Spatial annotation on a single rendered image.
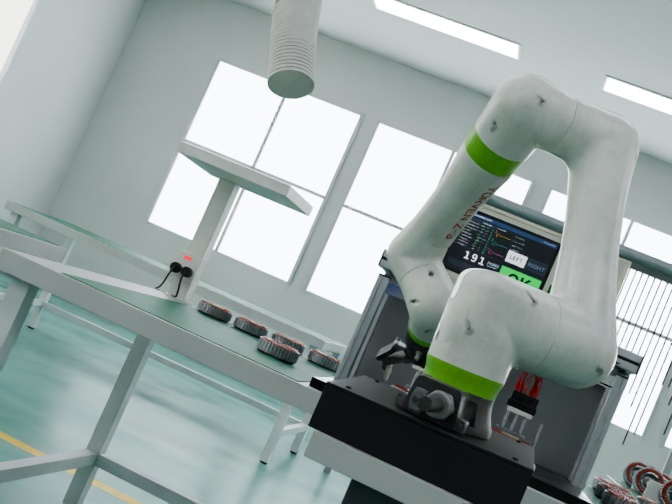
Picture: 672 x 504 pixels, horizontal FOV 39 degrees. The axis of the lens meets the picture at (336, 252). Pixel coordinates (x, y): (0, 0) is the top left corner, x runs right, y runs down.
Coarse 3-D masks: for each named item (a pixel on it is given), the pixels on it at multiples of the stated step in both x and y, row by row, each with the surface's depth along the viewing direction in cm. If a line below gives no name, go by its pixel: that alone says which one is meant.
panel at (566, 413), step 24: (384, 312) 256; (384, 336) 255; (408, 384) 252; (504, 384) 248; (528, 384) 247; (552, 384) 246; (504, 408) 247; (552, 408) 245; (576, 408) 244; (528, 432) 246; (552, 432) 245; (576, 432) 244; (552, 456) 244; (576, 456) 243
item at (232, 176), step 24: (216, 168) 289; (240, 168) 285; (216, 192) 313; (264, 192) 299; (288, 192) 282; (216, 216) 312; (192, 240) 313; (216, 240) 317; (192, 264) 307; (192, 288) 314
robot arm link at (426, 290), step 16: (416, 272) 192; (432, 272) 192; (416, 288) 191; (432, 288) 189; (448, 288) 190; (416, 304) 190; (432, 304) 188; (416, 320) 190; (432, 320) 188; (416, 336) 196; (432, 336) 193
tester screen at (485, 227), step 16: (480, 224) 243; (496, 224) 242; (464, 240) 243; (480, 240) 242; (496, 240) 242; (512, 240) 241; (528, 240) 240; (544, 240) 240; (448, 256) 243; (496, 256) 241; (528, 256) 240; (544, 256) 239; (528, 272) 239
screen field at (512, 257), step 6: (510, 252) 241; (510, 258) 240; (516, 258) 240; (522, 258) 240; (528, 258) 240; (516, 264) 240; (522, 264) 240; (528, 264) 239; (534, 264) 239; (540, 264) 239; (528, 270) 239; (534, 270) 239; (540, 270) 239
